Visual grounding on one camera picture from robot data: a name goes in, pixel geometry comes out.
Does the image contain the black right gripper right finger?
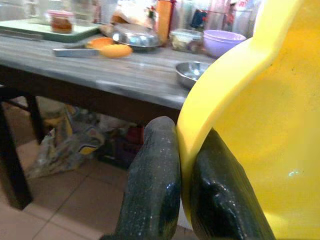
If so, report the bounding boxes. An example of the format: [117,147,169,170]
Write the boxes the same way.
[189,128,276,240]

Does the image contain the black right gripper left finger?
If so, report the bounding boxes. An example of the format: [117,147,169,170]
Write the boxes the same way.
[99,116,182,240]

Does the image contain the yellow plastic bowl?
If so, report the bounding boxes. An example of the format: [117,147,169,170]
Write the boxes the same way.
[176,0,320,240]

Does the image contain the crumpled printed plastic bag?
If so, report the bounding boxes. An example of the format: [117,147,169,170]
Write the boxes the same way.
[26,124,106,180]

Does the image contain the deep stainless steel bowl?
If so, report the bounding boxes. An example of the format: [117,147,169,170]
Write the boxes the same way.
[174,61,212,89]

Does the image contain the steel tongs with orange tips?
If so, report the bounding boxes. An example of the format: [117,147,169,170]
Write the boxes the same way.
[52,37,134,60]

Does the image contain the wide-rimmed shallow steel dish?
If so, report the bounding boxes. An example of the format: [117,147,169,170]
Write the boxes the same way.
[111,23,164,49]

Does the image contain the clear lidded food container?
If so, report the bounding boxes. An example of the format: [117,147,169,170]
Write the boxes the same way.
[169,28,205,53]

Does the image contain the purple plastic bowl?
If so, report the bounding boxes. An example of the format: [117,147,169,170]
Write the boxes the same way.
[202,29,247,60]

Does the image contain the orange squeeze sauce bottle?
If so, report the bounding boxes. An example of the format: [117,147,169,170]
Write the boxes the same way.
[154,0,176,45]

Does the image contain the tan bag of food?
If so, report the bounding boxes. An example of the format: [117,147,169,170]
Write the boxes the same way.
[111,4,156,26]

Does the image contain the dark blue jar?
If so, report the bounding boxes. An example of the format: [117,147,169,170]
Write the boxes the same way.
[191,9,209,29]

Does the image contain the small pink-lidded sauce jar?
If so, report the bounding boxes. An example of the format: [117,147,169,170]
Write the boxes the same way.
[47,9,76,35]

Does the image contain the pale green serving tray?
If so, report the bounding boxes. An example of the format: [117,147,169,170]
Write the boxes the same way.
[0,18,101,42]

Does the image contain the dark wooden table frame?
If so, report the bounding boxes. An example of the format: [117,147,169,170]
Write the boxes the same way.
[0,64,185,211]

